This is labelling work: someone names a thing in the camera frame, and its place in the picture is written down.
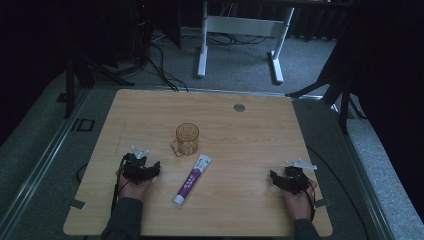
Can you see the person's right hand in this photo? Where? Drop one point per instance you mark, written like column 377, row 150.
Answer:
column 300, row 205

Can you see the person's left hand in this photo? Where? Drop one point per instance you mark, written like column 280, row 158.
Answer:
column 132, row 190

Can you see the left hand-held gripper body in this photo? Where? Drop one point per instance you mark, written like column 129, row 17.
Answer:
column 134, row 166

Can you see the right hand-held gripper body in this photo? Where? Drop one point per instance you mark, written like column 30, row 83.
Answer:
column 296, row 176

